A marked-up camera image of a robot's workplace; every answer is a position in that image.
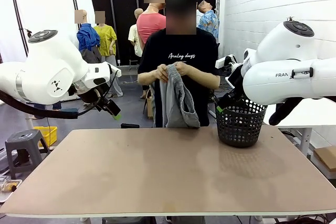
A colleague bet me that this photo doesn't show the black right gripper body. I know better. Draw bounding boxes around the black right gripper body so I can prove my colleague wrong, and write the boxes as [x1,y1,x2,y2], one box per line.
[225,65,247,102]

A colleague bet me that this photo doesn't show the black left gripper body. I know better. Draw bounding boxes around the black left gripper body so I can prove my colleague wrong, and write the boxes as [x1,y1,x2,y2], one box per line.
[78,84,112,112]

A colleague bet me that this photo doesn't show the grey training pants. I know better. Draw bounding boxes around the grey training pants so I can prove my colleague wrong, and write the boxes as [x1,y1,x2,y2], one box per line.
[153,63,201,129]

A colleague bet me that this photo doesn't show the person's left forearm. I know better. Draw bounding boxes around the person's left forearm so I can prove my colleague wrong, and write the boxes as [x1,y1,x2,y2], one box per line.
[188,66,221,91]

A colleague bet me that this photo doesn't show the person's right forearm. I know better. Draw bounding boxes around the person's right forearm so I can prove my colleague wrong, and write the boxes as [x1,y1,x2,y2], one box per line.
[137,71,160,86]

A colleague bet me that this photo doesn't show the navy pants mannequin legs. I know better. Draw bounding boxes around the navy pants mannequin legs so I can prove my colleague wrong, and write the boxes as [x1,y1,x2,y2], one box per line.
[33,101,64,120]

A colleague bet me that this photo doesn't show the person's left hand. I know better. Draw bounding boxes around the person's left hand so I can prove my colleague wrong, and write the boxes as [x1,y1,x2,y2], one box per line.
[173,61,194,77]

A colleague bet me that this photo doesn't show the person's right hand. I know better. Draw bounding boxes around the person's right hand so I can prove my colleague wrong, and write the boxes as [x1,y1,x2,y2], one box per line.
[154,63,171,83]

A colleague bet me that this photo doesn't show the black plastic mesh basket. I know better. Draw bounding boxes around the black plastic mesh basket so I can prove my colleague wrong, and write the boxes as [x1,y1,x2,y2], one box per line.
[215,97,268,148]

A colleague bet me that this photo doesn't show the brown paper bag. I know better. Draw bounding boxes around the brown paper bag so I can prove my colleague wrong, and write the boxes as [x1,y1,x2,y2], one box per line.
[145,88,156,119]

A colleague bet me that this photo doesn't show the yellow plastic crate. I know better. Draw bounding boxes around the yellow plastic crate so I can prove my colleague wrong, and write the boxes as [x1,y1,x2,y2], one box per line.
[33,126,58,147]

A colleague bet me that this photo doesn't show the mannequin in yellow shirt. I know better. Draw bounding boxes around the mannequin in yellow shirt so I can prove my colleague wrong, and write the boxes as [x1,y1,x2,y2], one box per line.
[93,10,124,99]

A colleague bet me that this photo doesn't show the person's black t-shirt torso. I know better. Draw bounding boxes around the person's black t-shirt torso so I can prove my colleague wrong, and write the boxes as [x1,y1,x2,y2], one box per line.
[138,28,221,128]

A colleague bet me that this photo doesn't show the mannequin in blue floral shirt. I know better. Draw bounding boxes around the mannequin in blue floral shirt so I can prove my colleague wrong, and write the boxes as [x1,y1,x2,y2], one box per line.
[197,0,221,41]

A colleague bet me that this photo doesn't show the mannequin in cream shirt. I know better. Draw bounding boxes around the mannequin in cream shirt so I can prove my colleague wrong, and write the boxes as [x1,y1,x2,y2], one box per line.
[128,8,145,58]

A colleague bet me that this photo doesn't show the grey plastic stool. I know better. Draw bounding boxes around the grey plastic stool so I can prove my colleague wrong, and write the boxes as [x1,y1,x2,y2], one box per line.
[4,129,49,180]

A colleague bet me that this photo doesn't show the white side table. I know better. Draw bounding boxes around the white side table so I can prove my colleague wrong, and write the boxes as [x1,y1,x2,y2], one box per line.
[263,98,336,157]

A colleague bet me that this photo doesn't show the mannequin in pink shirt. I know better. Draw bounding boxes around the mannequin in pink shirt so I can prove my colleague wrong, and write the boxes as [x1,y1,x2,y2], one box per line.
[136,0,167,52]

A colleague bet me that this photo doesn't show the person's blurred head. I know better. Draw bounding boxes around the person's blurred head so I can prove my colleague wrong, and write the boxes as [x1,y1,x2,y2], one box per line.
[165,0,197,36]

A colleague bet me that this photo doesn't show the flat cardboard box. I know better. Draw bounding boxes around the flat cardboard box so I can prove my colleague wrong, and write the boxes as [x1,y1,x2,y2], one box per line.
[313,145,336,180]

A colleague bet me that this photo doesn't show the white tray with brown items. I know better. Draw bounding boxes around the white tray with brown items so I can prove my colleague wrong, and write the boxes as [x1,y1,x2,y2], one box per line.
[0,178,23,204]

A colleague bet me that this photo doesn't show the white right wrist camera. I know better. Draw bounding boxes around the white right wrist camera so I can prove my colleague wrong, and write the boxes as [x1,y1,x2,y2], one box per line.
[215,54,237,69]

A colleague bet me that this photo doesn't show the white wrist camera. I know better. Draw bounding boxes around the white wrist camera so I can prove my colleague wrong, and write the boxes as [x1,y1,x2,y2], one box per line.
[215,54,237,69]
[106,62,122,78]

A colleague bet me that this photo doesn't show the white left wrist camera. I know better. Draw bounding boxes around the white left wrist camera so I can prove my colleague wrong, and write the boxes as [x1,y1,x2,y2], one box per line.
[106,62,122,78]

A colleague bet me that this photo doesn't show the black right arm hose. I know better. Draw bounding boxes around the black right arm hose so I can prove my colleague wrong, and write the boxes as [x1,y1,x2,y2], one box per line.
[268,97,336,126]

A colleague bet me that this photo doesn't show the black arm hose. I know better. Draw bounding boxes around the black arm hose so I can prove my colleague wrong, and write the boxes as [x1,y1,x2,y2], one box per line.
[0,90,79,120]
[268,97,336,126]

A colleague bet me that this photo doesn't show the black left arm hose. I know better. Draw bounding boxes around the black left arm hose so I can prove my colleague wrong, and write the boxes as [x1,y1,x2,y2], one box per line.
[0,90,79,120]

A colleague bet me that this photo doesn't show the black partition wall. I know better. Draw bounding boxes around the black partition wall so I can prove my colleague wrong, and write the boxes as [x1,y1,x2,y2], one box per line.
[90,0,220,65]

